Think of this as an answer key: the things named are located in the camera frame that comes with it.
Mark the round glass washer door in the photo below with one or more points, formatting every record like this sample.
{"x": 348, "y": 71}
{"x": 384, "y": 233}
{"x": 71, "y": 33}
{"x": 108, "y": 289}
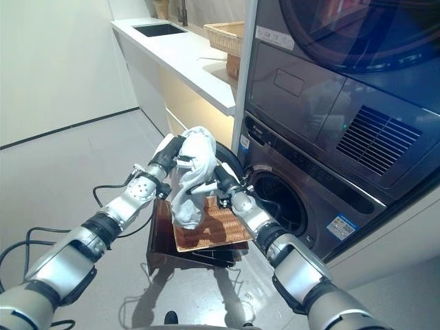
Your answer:
{"x": 228, "y": 158}

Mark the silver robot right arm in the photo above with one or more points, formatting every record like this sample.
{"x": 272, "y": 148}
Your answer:
{"x": 295, "y": 264}

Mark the white counter cabinet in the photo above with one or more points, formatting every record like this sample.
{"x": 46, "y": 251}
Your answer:
{"x": 178, "y": 62}

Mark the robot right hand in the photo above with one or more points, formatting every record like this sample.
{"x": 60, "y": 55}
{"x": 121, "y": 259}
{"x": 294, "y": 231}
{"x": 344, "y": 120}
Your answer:
{"x": 227, "y": 182}

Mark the beige rectangular wicker basket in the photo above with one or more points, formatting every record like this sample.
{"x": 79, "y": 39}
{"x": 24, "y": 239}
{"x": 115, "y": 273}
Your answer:
{"x": 227, "y": 34}

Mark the small brown wicker basket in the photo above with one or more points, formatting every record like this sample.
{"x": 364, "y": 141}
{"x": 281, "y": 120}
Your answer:
{"x": 233, "y": 67}

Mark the black inset sink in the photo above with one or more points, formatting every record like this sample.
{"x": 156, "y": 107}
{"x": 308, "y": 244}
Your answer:
{"x": 158, "y": 30}

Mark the dark brown wooden stool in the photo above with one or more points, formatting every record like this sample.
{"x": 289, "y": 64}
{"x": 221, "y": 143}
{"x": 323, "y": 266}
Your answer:
{"x": 161, "y": 237}

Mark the grey stacked dryer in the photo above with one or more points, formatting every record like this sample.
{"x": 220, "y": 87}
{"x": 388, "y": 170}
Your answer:
{"x": 326, "y": 86}

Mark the beige ribbed vase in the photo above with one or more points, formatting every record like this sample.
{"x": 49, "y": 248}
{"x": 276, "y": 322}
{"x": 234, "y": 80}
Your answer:
{"x": 161, "y": 8}

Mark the white garment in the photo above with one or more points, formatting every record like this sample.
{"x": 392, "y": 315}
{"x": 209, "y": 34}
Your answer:
{"x": 196, "y": 154}

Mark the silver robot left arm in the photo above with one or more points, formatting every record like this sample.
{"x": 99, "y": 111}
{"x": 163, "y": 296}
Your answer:
{"x": 68, "y": 254}

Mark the grey front-load washing machine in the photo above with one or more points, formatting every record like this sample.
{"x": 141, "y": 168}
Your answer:
{"x": 326, "y": 192}

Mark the tall white side panel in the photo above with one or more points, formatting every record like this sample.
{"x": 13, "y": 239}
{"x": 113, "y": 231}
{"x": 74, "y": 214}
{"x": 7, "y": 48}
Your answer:
{"x": 244, "y": 68}

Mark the silver robot left leg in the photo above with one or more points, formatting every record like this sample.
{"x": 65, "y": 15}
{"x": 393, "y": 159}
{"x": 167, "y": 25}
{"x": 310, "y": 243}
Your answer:
{"x": 170, "y": 318}

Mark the wicker laundry basket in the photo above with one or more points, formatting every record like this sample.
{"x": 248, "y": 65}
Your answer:
{"x": 220, "y": 230}

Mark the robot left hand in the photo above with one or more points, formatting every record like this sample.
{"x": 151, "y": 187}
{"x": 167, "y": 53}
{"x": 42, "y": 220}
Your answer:
{"x": 170, "y": 151}

